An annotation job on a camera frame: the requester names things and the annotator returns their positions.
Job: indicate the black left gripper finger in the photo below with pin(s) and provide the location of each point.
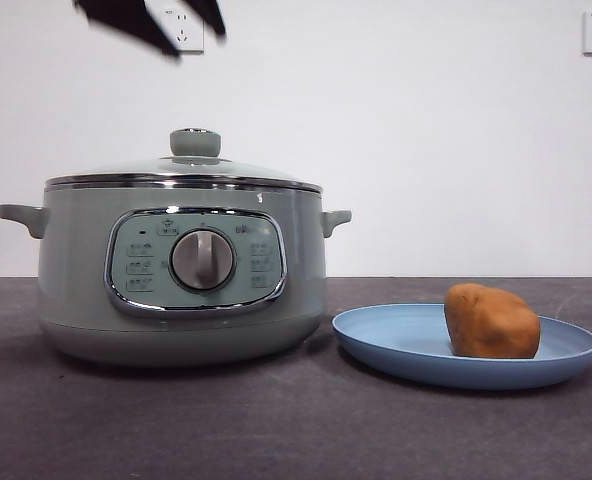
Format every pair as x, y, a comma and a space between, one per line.
208, 12
131, 20

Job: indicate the glass lid with green knob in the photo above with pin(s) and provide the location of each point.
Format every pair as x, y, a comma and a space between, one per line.
194, 145

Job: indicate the brown potato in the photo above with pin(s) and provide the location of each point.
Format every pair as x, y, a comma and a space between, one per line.
491, 322

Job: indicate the pale green electric steamer pot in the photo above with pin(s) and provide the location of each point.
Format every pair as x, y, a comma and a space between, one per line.
76, 280

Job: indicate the blue round plate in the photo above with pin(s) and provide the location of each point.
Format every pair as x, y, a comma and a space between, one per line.
396, 345

